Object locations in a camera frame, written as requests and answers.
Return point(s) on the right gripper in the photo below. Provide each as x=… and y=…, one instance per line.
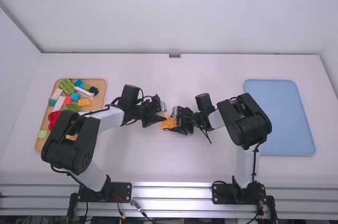
x=187, y=118

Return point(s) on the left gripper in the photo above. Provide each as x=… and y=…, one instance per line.
x=148, y=113

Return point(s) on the yellow toy car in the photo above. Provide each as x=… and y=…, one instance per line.
x=168, y=123

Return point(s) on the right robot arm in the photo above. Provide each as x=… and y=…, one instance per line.
x=245, y=121

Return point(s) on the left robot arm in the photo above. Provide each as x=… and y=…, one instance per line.
x=111, y=117

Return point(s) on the silver rails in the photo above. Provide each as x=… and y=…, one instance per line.
x=171, y=195

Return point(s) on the tan tray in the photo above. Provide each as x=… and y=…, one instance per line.
x=101, y=86

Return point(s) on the dark blue toy brick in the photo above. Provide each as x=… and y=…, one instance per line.
x=94, y=91

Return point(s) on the yellow toy brick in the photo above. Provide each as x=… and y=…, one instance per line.
x=84, y=102

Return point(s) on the small green toy brick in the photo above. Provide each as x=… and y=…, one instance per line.
x=87, y=86

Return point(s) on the long white toy brick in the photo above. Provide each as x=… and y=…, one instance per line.
x=84, y=92

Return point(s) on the teal sloped toy brick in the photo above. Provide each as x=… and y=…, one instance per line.
x=75, y=97

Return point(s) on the light blue toy brick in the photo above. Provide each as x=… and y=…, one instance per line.
x=79, y=83

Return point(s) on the green windshield toy brick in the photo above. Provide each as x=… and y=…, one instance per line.
x=71, y=107

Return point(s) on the coral toy brick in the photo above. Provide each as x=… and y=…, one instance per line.
x=67, y=100

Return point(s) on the blue mat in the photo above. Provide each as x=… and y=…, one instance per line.
x=280, y=118

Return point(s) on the pale grey toy brick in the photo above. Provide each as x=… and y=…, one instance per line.
x=58, y=104

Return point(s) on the red toy brick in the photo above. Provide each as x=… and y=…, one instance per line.
x=54, y=118

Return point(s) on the light green toy brick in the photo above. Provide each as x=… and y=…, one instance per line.
x=42, y=134

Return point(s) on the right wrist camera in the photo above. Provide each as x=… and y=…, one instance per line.
x=174, y=111

